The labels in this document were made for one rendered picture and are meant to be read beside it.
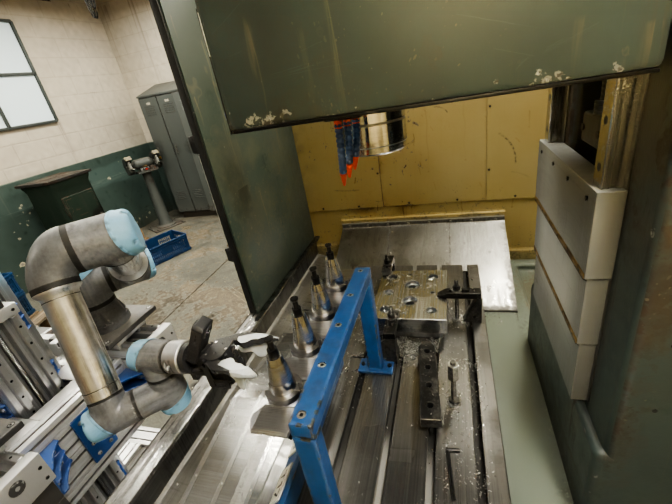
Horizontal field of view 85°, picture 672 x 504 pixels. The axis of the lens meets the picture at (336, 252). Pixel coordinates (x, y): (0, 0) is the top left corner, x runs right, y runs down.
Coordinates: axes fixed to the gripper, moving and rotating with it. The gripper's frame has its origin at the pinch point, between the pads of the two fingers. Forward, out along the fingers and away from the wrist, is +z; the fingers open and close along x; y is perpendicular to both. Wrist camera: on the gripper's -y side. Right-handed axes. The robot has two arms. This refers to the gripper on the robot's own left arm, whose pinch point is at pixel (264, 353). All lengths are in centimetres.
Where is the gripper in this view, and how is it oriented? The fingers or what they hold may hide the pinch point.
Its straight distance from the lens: 79.1
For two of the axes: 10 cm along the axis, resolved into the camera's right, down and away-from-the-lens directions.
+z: 9.4, -0.5, -3.2
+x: -2.7, 4.6, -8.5
